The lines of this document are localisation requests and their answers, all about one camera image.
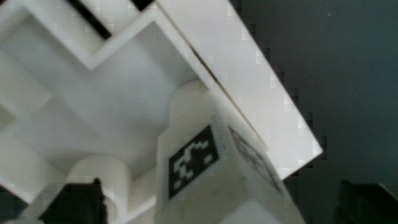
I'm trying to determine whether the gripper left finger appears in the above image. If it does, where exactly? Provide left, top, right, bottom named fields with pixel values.
left=10, top=178, right=110, bottom=224

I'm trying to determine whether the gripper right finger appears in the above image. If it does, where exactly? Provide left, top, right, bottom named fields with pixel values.
left=333, top=180, right=398, bottom=224

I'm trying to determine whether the white chair leg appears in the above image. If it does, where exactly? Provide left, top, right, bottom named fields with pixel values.
left=154, top=81, right=305, bottom=224

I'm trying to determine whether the white chair seat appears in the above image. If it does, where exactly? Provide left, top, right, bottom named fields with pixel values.
left=0, top=0, right=237, bottom=224

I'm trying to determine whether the white right fence bar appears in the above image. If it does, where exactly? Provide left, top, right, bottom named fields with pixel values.
left=156, top=0, right=321, bottom=177

